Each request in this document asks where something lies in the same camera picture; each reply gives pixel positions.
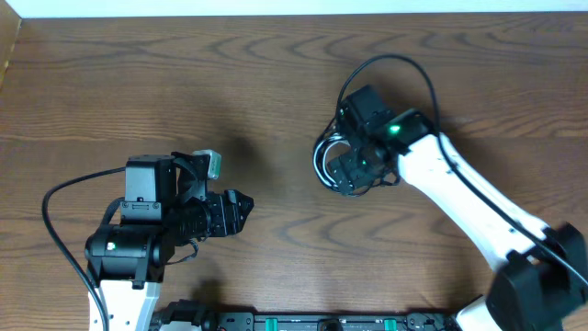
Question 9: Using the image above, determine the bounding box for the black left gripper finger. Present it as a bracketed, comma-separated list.
[225, 209, 251, 235]
[224, 189, 254, 216]

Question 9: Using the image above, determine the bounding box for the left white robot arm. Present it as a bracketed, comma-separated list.
[85, 150, 254, 330]

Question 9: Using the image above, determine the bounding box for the white usb cable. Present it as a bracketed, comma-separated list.
[314, 133, 350, 185]

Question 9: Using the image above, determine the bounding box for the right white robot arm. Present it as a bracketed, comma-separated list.
[329, 86, 587, 330]

